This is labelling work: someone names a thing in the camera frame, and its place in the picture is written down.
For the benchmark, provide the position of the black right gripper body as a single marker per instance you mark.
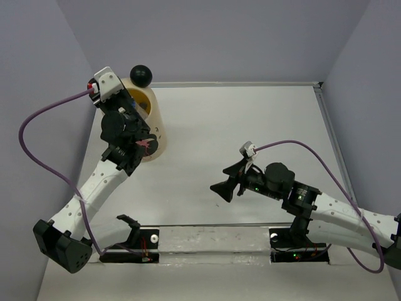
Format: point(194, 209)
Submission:
point(255, 182)

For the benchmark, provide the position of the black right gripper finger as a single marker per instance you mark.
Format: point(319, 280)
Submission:
point(236, 169)
point(226, 189)

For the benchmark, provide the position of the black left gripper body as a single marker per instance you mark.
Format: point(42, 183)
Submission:
point(121, 103)

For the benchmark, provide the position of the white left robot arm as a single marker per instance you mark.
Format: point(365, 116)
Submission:
point(67, 238)

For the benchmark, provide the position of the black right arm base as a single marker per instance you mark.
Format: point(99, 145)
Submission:
point(290, 244)

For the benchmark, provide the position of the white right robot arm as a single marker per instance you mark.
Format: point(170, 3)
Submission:
point(318, 217)

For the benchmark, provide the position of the cream cat-print bin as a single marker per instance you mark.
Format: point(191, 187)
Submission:
point(138, 86)

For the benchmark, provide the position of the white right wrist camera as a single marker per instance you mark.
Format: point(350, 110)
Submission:
point(248, 151)

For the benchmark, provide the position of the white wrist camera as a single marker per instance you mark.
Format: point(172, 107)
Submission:
point(248, 151)
point(104, 84)

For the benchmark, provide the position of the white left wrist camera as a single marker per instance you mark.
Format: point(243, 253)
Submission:
point(104, 84)

